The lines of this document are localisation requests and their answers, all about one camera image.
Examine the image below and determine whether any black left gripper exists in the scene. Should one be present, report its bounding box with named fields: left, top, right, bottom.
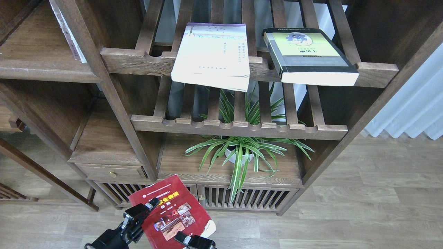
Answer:
left=118, top=197, right=160, bottom=244

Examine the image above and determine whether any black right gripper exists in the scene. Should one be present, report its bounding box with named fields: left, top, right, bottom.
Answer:
left=174, top=231, right=216, bottom=249

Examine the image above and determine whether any red paperback book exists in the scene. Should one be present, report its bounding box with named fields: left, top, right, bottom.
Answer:
left=129, top=174, right=216, bottom=249

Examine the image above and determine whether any green and black book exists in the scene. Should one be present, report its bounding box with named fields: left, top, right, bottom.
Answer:
left=263, top=27, right=359, bottom=86

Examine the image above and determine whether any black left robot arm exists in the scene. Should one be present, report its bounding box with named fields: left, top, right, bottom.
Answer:
left=84, top=197, right=160, bottom=249

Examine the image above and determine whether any white plant pot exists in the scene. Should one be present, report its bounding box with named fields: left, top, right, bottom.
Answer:
left=225, top=145, right=254, bottom=165

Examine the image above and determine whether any green spider plant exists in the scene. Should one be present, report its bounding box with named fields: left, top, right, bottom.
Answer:
left=182, top=90, right=314, bottom=203

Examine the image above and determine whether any dark wooden bookshelf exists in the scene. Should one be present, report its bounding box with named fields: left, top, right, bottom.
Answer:
left=1, top=0, right=442, bottom=215

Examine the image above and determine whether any white paperback book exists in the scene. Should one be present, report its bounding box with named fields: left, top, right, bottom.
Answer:
left=171, top=22, right=250, bottom=92

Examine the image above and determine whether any white upright book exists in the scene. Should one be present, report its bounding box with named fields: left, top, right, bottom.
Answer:
left=49, top=0, right=87, bottom=63

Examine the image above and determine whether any white curtain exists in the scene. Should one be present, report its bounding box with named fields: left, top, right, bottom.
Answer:
left=365, top=45, right=443, bottom=140

